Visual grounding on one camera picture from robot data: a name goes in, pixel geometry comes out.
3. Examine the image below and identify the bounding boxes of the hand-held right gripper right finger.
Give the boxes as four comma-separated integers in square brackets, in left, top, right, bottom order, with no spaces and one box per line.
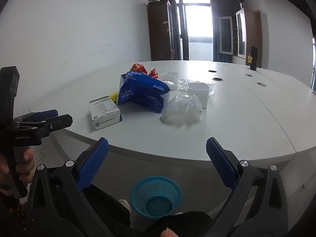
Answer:
[206,137,289,237]

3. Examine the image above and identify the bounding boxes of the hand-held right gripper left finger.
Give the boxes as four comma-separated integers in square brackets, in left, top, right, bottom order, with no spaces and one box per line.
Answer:
[25,137,131,237]

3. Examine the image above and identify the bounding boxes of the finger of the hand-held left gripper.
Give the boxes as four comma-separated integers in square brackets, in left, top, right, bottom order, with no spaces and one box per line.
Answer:
[14,109,59,123]
[16,114,74,136]

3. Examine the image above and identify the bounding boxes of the red plastic snack bag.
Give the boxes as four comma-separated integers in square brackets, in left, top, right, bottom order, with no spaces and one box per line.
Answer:
[160,94,206,128]

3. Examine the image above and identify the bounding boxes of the blue mesh plastic basket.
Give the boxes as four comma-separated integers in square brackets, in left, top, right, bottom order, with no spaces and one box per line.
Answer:
[130,176,182,219]

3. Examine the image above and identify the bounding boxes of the person's left forearm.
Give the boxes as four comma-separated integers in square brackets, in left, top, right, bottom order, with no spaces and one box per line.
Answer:
[0,178,27,230]

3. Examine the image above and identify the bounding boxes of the person's left hand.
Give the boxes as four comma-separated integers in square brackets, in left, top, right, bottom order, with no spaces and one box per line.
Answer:
[0,147,35,190]

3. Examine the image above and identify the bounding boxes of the person's right hand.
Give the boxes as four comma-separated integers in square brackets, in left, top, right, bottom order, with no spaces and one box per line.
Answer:
[160,228,177,237]

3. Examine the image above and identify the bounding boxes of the white cardboard box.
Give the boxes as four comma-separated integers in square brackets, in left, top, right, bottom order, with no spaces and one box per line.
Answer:
[89,95,123,131]

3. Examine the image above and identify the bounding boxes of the white shoe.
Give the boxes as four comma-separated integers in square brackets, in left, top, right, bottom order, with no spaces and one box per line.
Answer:
[118,199,131,213]

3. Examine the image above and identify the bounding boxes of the white plastic cup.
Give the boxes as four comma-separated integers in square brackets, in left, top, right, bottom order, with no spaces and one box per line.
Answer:
[161,72,179,86]
[187,82,210,109]

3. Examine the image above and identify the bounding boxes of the crumpled clear plastic wrap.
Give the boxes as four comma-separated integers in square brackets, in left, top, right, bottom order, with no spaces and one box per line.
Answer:
[177,78,216,96]

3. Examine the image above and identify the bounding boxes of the translucent white plastic wrapper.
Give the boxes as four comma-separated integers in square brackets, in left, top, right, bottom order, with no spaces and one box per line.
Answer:
[163,80,179,91]

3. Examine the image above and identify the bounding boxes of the large red fish-print bag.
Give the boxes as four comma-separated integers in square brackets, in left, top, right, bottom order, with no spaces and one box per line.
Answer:
[130,63,148,74]

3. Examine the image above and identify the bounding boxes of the brown glass-door cabinet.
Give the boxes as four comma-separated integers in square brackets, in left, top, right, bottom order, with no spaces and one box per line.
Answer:
[218,7,262,69]

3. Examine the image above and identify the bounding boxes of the dark wooden cabinet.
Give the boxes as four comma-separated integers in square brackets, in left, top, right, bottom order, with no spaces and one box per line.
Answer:
[147,0,179,61]

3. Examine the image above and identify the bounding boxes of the glass balcony door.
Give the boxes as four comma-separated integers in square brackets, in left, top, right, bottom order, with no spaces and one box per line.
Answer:
[181,0,214,61]

